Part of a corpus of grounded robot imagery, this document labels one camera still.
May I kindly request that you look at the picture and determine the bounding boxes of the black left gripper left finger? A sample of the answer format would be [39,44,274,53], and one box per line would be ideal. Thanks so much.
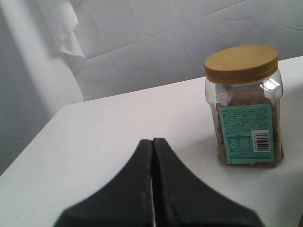
[55,140,153,227]

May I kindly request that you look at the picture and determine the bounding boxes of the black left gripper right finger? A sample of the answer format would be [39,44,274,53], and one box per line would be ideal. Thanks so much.
[151,137,303,227]

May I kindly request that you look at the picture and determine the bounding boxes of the clear jar gold lid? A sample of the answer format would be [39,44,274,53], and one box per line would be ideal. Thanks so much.
[204,45,284,167]

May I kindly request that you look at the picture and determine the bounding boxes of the white backdrop cloth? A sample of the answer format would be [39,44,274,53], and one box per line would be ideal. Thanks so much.
[0,0,303,172]

